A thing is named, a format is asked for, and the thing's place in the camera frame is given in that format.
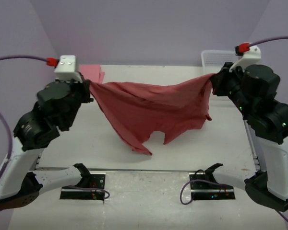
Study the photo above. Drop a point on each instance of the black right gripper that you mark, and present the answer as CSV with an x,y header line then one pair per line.
x,y
219,84

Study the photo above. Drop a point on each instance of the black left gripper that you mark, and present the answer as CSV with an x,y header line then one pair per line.
x,y
84,88

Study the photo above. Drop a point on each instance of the red t shirt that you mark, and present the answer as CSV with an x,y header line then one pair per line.
x,y
136,110

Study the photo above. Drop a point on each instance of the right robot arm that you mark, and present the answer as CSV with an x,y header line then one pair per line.
x,y
267,185

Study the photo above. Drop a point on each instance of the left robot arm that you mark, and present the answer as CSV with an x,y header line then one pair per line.
x,y
19,185

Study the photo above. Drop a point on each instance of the folded pink t shirt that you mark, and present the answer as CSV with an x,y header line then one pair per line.
x,y
92,72

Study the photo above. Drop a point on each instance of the white plastic basket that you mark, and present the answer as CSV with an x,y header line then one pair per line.
x,y
214,60

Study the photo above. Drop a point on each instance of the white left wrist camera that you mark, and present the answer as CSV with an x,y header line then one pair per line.
x,y
66,68

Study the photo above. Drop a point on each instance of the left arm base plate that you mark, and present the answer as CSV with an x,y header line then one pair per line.
x,y
92,188

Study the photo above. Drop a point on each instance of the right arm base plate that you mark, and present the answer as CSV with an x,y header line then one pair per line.
x,y
204,191

